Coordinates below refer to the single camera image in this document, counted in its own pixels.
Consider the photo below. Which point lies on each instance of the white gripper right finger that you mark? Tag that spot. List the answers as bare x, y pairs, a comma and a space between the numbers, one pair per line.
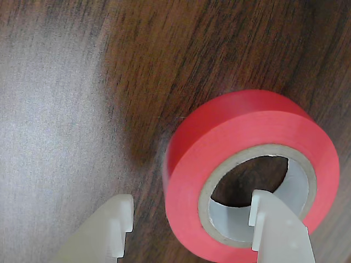
282, 238

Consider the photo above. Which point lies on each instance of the red tape roll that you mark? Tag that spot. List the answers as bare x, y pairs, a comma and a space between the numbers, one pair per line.
192, 164

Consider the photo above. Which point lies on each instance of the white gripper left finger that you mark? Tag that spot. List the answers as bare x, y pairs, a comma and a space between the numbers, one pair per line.
104, 233

